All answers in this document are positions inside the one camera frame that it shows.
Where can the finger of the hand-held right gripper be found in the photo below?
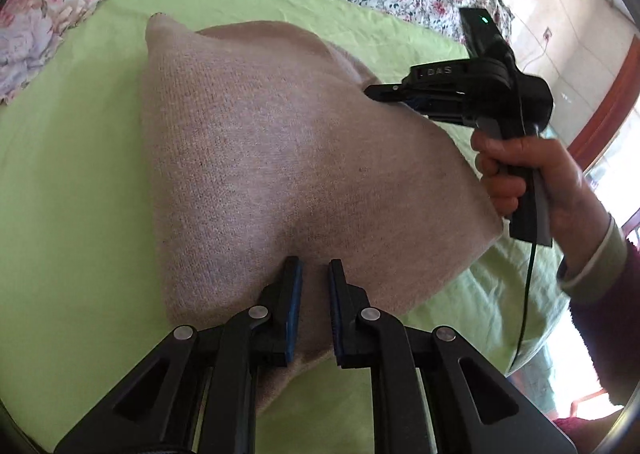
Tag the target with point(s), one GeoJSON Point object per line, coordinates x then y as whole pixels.
{"type": "Point", "coordinates": [440, 112]}
{"type": "Point", "coordinates": [400, 90]}

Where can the light green bed sheet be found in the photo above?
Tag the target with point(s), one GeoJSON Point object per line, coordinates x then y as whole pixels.
{"type": "Point", "coordinates": [65, 234]}

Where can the white wall socket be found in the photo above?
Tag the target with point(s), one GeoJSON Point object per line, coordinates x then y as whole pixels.
{"type": "Point", "coordinates": [548, 33]}

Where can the beige knitted sweater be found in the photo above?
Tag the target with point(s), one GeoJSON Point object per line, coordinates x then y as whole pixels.
{"type": "Point", "coordinates": [250, 133]}

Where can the red-brown wooden frame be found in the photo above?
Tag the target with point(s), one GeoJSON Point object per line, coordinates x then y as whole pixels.
{"type": "Point", "coordinates": [605, 118]}

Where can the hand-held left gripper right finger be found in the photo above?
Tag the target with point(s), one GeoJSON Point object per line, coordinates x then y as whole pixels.
{"type": "Point", "coordinates": [336, 304]}

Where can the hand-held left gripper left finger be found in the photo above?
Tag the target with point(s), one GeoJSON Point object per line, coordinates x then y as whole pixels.
{"type": "Point", "coordinates": [295, 294]}

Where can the person's right forearm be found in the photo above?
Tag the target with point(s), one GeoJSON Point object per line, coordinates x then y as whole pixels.
{"type": "Point", "coordinates": [600, 314]}

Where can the person's right hand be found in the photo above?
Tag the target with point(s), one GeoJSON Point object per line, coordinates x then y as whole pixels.
{"type": "Point", "coordinates": [560, 184]}

